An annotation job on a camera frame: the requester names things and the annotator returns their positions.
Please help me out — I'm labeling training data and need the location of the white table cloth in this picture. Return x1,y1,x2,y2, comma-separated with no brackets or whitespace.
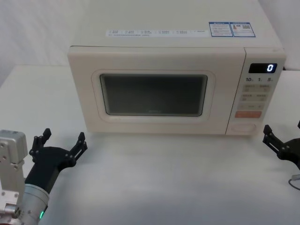
0,65,300,225

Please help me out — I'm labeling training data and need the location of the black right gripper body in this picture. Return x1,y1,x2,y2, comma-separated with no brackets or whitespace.
276,137,300,170

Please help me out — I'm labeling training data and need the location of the cream microwave oven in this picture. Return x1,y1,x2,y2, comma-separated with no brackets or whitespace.
67,17,287,136

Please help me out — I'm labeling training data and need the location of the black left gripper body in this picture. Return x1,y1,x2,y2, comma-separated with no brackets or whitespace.
24,146,76,194

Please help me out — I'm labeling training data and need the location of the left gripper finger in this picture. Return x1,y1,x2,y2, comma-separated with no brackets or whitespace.
29,127,52,156
64,132,88,165

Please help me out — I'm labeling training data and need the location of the thin grey gripper cable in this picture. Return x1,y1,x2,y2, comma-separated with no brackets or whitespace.
288,173,300,188

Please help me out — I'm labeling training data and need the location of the white curtain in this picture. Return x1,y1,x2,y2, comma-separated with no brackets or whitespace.
0,0,300,75

